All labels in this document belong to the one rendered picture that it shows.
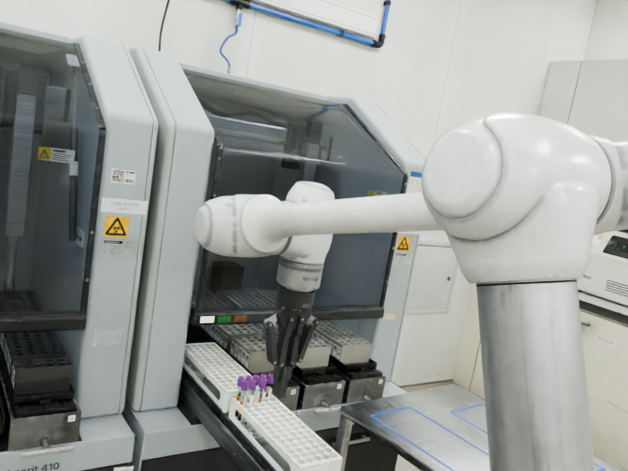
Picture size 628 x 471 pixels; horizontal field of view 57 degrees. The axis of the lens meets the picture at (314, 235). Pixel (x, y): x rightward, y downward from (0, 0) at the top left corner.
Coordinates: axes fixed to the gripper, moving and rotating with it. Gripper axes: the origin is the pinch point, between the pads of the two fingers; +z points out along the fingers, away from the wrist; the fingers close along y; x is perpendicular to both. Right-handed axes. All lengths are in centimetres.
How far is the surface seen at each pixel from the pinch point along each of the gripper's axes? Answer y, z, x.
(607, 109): 259, -94, 99
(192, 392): -6.5, 15.2, 27.4
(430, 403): 51, 13, 3
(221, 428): -6.6, 15.5, 10.1
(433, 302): 197, 35, 142
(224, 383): -3.3, 9.0, 18.0
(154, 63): -15, -62, 59
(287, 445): -3.0, 8.7, -10.1
